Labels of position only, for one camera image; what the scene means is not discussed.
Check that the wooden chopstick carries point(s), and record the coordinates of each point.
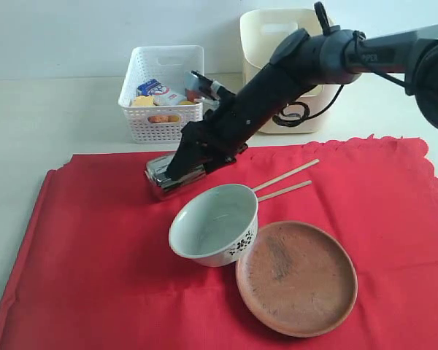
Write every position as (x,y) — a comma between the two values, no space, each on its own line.
(286,175)
(284,191)

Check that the white floral ceramic bowl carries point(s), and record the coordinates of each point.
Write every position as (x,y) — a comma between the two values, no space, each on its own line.
(216,227)

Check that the blue white milk carton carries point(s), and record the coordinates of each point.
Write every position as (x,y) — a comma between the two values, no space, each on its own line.
(162,94)

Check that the yellow lemon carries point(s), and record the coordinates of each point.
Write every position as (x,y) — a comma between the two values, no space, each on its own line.
(187,103)

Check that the shiny metal cup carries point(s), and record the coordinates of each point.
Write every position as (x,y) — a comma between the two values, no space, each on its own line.
(164,187)

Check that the red table cloth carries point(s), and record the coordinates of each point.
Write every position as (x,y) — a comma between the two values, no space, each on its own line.
(95,271)

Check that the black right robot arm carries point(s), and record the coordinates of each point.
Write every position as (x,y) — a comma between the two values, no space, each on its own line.
(300,63)

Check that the yellow cheese wedge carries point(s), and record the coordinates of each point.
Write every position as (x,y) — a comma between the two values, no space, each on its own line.
(143,101)

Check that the brown clay plate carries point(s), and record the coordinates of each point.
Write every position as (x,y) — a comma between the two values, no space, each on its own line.
(297,279)

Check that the white perforated plastic basket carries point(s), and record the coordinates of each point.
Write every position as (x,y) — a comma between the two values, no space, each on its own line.
(167,64)

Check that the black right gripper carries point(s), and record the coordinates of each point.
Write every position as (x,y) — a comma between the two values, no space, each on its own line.
(215,141)

